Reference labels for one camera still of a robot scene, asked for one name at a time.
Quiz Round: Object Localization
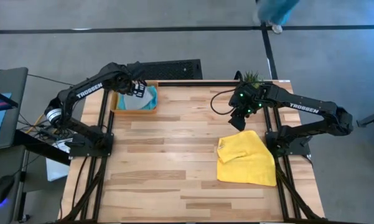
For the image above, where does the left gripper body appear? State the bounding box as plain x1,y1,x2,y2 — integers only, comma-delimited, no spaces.
116,73,148,100

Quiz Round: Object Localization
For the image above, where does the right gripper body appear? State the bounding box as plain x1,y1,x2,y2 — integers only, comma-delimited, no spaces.
228,83,269,118

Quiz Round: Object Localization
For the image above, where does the grey waffle microfiber towel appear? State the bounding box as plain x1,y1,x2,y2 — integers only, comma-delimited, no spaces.
123,86,155,111

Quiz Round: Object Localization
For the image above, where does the blue microfiber towel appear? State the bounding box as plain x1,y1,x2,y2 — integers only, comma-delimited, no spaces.
116,85,159,111

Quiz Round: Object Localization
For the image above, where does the yellow microfiber towel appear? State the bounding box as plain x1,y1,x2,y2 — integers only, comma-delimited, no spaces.
216,129,278,187

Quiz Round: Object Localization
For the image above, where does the small potted green plant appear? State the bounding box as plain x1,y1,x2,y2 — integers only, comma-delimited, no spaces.
243,70,266,90

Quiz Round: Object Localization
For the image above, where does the wooden tray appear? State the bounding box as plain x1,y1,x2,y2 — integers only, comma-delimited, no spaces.
110,80,160,116

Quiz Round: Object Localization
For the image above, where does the black perforated plastic crate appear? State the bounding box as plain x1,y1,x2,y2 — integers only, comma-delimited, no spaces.
133,58,203,81

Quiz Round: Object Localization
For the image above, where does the person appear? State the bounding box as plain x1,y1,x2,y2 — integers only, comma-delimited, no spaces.
255,0,301,35

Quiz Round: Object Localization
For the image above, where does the grey chair base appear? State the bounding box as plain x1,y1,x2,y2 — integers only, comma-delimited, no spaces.
356,107,374,138

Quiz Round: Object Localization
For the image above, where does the grey laptop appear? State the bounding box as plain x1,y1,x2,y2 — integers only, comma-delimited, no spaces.
0,67,29,152

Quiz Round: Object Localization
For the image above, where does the grey desk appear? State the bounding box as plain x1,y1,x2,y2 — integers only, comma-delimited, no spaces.
0,144,30,224

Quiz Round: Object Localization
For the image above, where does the black computer mouse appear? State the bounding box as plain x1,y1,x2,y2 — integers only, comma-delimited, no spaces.
0,175,16,207

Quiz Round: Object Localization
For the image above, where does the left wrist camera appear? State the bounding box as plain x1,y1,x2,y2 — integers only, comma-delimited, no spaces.
126,61,146,80

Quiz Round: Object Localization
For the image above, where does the black right camera cable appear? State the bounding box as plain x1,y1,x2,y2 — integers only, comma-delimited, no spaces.
210,88,239,116

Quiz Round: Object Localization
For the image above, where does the black cable bundle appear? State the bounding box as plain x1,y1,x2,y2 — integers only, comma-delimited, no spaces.
17,123,80,147

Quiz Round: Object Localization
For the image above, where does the yellow cable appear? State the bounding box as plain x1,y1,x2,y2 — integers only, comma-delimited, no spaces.
24,112,47,135

